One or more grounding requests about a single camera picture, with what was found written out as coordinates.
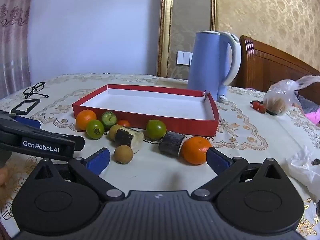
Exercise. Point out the clear plastic bag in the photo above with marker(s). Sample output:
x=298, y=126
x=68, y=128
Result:
x=280, y=88

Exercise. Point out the dark eggplant piece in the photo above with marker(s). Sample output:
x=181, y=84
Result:
x=127, y=138
x=171, y=143

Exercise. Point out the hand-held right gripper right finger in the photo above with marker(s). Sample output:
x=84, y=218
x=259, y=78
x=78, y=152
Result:
x=217, y=160

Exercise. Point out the gold wall panel frame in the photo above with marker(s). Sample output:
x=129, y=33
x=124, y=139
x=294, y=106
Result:
x=165, y=30

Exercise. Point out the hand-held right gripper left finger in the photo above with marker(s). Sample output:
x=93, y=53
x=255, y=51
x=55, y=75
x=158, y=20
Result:
x=98, y=160

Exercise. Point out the brown kiwi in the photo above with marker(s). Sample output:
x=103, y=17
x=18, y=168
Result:
x=123, y=154
x=113, y=131

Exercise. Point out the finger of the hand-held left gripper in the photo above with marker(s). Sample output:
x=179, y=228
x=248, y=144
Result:
x=27, y=123

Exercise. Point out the grey cloth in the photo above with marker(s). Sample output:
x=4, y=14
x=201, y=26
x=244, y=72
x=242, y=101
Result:
x=307, y=103

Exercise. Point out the black eyeglasses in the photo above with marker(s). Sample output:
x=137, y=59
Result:
x=34, y=89

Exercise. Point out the fuzzy brown fruit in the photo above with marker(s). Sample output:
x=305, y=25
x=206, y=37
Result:
x=276, y=104

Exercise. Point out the pink patterned curtain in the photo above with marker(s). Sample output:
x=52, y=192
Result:
x=12, y=42

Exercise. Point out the wooden headboard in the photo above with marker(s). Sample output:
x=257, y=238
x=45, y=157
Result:
x=270, y=62

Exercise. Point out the red shallow cardboard box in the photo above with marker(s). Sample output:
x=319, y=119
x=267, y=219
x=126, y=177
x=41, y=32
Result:
x=150, y=105

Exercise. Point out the green cucumber piece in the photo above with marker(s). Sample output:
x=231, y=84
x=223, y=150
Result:
x=109, y=119

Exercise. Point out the red cherry tomato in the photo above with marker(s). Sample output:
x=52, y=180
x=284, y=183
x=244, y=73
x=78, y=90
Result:
x=255, y=105
x=262, y=108

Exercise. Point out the small red tomato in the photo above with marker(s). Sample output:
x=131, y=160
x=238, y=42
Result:
x=124, y=123

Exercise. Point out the blue electric kettle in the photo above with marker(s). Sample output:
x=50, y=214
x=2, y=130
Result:
x=205, y=62

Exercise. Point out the large orange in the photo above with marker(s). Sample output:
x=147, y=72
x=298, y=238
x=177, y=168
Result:
x=196, y=150

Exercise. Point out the green tomato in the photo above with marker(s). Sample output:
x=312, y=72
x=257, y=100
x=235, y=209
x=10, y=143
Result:
x=95, y=129
x=156, y=129

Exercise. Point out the white wall light switch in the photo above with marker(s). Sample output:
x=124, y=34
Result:
x=184, y=57

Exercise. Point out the black rectangular plastic frame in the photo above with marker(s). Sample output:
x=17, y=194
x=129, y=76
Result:
x=15, y=110

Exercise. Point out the small orange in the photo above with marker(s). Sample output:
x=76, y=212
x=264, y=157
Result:
x=86, y=120

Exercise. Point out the white crumpled tissue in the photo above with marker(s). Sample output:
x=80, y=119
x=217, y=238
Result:
x=302, y=167

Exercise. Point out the pink cloth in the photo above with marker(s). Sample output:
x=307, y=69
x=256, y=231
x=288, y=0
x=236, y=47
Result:
x=313, y=117

